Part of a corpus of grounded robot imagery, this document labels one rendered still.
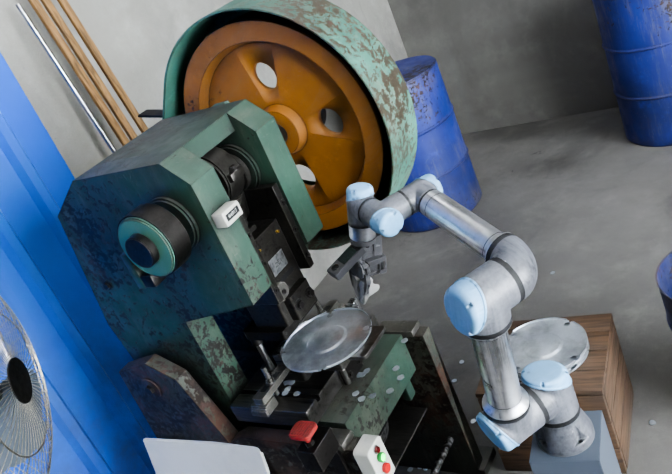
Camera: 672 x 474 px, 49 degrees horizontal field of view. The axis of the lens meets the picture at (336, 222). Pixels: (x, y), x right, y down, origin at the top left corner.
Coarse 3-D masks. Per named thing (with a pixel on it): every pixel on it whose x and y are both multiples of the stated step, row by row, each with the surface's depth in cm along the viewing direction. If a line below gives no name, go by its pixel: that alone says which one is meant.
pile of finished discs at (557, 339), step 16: (544, 320) 255; (560, 320) 251; (512, 336) 255; (528, 336) 250; (544, 336) 246; (560, 336) 244; (576, 336) 241; (528, 352) 242; (544, 352) 239; (560, 352) 237; (576, 352) 234; (576, 368) 232
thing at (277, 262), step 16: (256, 224) 215; (272, 224) 211; (256, 240) 205; (272, 240) 210; (272, 256) 210; (288, 256) 216; (272, 272) 209; (288, 272) 215; (288, 288) 214; (304, 288) 215; (272, 304) 211; (288, 304) 212; (304, 304) 215; (256, 320) 219; (272, 320) 215; (288, 320) 213
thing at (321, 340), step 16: (320, 320) 231; (336, 320) 227; (352, 320) 224; (368, 320) 220; (304, 336) 226; (320, 336) 222; (336, 336) 218; (352, 336) 216; (368, 336) 212; (304, 352) 219; (320, 352) 215; (336, 352) 212; (352, 352) 208; (288, 368) 214; (304, 368) 211
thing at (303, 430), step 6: (294, 426) 193; (300, 426) 192; (306, 426) 192; (312, 426) 191; (294, 432) 191; (300, 432) 190; (306, 432) 189; (312, 432) 189; (294, 438) 190; (300, 438) 189; (306, 438) 188
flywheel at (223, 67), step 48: (240, 48) 223; (288, 48) 215; (192, 96) 238; (240, 96) 233; (288, 96) 224; (336, 96) 216; (288, 144) 230; (336, 144) 226; (384, 144) 214; (336, 192) 236
